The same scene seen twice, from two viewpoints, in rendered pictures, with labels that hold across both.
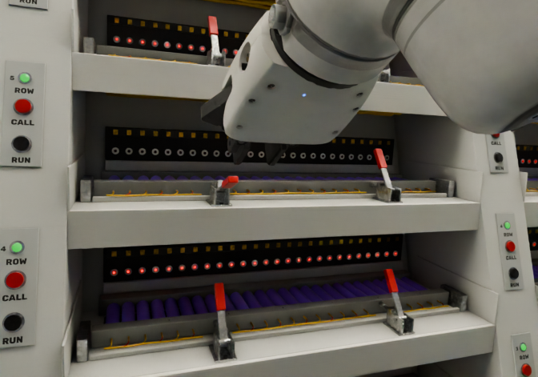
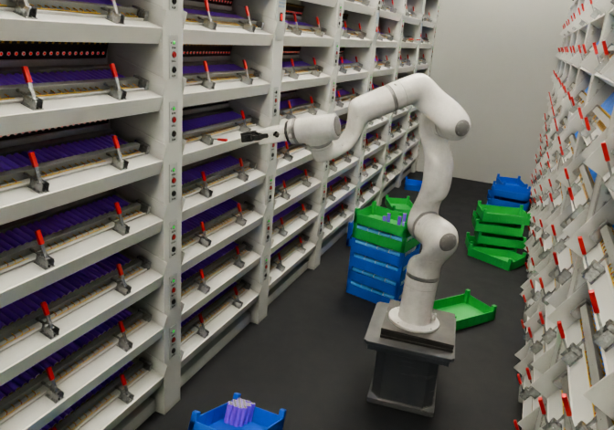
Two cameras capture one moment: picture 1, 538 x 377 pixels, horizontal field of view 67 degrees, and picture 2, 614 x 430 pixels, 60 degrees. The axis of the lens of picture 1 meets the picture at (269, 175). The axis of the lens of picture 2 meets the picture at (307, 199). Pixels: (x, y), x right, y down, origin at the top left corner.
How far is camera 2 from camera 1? 1.58 m
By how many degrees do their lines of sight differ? 55
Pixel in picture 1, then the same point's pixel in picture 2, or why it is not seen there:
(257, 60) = (281, 138)
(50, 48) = (177, 94)
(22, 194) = (174, 152)
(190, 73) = (206, 94)
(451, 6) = (321, 152)
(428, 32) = (317, 152)
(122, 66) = (192, 96)
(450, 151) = (258, 105)
